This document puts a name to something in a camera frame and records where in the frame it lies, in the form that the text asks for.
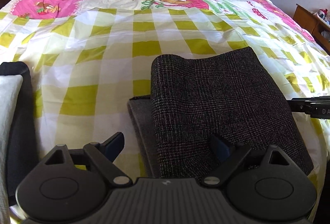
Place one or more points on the wooden side shelf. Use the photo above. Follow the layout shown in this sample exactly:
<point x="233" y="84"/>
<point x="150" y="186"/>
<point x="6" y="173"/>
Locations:
<point x="318" y="29"/>

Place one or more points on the dark grey plaid pants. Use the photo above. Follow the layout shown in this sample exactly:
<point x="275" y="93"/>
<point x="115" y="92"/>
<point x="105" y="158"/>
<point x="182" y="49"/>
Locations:
<point x="194" y="103"/>

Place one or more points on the red white plush toy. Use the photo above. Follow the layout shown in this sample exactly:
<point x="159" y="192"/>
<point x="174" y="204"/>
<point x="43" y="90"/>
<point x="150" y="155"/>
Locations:
<point x="324" y="14"/>

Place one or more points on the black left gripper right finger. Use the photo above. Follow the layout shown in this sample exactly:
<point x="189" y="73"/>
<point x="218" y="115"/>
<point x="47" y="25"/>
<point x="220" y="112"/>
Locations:
<point x="265" y="185"/>

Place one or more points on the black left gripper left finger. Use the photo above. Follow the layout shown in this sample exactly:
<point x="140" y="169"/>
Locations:
<point x="68" y="185"/>

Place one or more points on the checkered cartoon bed sheet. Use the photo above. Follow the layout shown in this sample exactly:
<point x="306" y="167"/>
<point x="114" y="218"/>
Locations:
<point x="88" y="58"/>

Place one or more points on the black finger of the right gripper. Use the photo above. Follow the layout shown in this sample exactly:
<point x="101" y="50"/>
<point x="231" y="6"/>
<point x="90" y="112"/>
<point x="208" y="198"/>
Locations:
<point x="315" y="107"/>

